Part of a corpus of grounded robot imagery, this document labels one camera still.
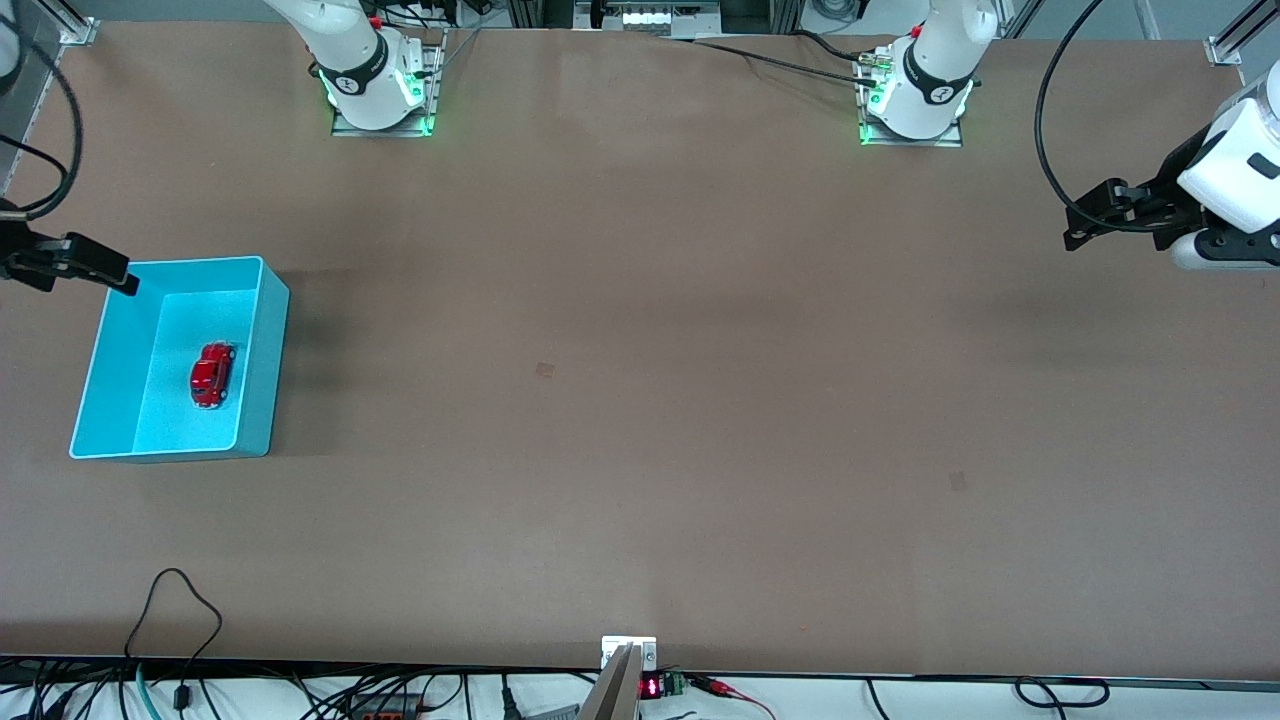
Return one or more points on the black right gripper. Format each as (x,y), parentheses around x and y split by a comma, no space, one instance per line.
(22,252)

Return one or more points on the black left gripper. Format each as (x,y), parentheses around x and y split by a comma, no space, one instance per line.
(1172,178)

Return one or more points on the red beetle toy car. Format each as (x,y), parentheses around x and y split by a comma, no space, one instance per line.
(211,375)

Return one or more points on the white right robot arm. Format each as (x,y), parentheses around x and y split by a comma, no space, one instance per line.
(350,50)

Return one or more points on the light blue plastic box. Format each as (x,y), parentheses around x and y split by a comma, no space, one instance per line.
(170,410)

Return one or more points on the background equipment rack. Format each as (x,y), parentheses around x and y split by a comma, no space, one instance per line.
(650,18)

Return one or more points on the black power strip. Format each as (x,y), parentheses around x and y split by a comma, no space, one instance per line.
(385,706)

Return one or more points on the red clip lead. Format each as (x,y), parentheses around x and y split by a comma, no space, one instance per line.
(720,688)

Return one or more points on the red digit display module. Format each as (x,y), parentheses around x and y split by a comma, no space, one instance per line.
(651,687)

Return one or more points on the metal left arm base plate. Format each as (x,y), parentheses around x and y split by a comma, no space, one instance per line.
(950,140)

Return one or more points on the aluminium frame profile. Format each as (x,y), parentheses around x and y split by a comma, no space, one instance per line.
(1235,40)
(80,32)

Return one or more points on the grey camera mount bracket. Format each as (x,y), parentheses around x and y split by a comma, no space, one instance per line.
(620,690)

